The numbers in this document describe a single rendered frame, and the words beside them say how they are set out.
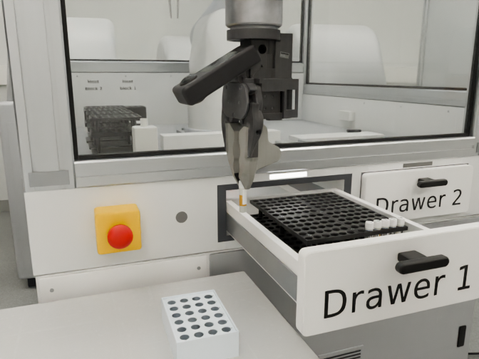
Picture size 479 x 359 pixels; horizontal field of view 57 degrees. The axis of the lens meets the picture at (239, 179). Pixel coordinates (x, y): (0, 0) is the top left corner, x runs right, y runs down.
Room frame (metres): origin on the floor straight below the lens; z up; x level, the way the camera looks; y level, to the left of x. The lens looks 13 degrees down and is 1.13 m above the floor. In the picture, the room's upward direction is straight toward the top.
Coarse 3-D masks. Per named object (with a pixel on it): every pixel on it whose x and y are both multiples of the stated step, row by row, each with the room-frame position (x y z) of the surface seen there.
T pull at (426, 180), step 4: (420, 180) 0.92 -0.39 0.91; (424, 180) 0.91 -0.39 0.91; (428, 180) 0.90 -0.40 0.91; (432, 180) 0.90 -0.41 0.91; (436, 180) 0.90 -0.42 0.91; (440, 180) 0.91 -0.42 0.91; (444, 180) 0.91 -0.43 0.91; (420, 184) 0.89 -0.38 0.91; (424, 184) 0.89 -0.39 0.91; (428, 184) 0.89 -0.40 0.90; (432, 184) 0.90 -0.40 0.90; (436, 184) 0.90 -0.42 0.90; (440, 184) 0.90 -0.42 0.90; (444, 184) 0.91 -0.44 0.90
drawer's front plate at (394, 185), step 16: (368, 176) 0.88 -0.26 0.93; (384, 176) 0.90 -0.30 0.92; (400, 176) 0.91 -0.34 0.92; (416, 176) 0.93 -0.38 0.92; (432, 176) 0.94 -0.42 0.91; (448, 176) 0.96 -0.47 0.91; (464, 176) 0.97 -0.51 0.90; (368, 192) 0.89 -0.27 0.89; (384, 192) 0.90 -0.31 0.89; (400, 192) 0.91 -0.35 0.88; (416, 192) 0.93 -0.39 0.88; (432, 192) 0.94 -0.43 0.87; (448, 192) 0.96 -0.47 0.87; (464, 192) 0.98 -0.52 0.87; (384, 208) 0.90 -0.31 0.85; (416, 208) 0.93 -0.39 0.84; (432, 208) 0.95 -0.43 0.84; (448, 208) 0.96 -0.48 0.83; (464, 208) 0.98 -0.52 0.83
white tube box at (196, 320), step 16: (176, 304) 0.60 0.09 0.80; (192, 304) 0.60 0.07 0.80; (208, 304) 0.60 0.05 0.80; (176, 320) 0.55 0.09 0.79; (192, 320) 0.56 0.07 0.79; (208, 320) 0.55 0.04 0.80; (224, 320) 0.55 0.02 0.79; (176, 336) 0.51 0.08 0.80; (192, 336) 0.51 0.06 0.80; (208, 336) 0.51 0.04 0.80; (224, 336) 0.51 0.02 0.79; (176, 352) 0.50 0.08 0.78; (192, 352) 0.50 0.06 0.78; (208, 352) 0.51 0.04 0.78; (224, 352) 0.51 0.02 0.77
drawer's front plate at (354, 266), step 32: (320, 256) 0.48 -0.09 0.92; (352, 256) 0.50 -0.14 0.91; (384, 256) 0.51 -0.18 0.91; (448, 256) 0.55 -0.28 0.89; (320, 288) 0.48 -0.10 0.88; (352, 288) 0.50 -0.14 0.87; (384, 288) 0.51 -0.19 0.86; (448, 288) 0.55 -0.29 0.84; (320, 320) 0.48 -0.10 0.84; (352, 320) 0.50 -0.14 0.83
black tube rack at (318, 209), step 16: (272, 208) 0.75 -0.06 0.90; (288, 208) 0.74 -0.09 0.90; (304, 208) 0.74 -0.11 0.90; (320, 208) 0.74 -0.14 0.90; (336, 208) 0.75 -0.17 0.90; (352, 208) 0.74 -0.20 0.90; (272, 224) 0.75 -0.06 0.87; (288, 224) 0.66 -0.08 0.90; (304, 224) 0.66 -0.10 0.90; (320, 224) 0.66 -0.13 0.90; (336, 224) 0.66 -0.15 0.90; (352, 224) 0.66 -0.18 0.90; (288, 240) 0.67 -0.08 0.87; (352, 240) 0.63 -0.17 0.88
